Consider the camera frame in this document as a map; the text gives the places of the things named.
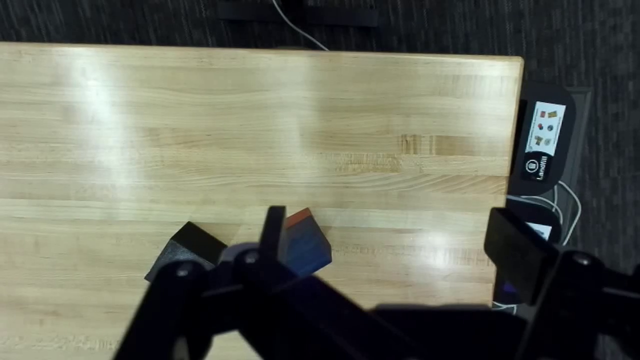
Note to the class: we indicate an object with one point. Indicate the black box with white label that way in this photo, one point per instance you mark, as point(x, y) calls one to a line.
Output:
point(537, 216)

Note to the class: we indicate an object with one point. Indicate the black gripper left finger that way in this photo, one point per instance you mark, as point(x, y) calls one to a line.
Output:
point(201, 313)

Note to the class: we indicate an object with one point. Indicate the black device with white sticker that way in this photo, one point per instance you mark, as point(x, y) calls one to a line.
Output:
point(542, 143)

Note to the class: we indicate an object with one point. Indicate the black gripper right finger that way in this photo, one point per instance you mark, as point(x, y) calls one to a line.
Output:
point(572, 300)

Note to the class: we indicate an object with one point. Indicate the blue block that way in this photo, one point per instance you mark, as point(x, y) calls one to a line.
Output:
point(309, 250)

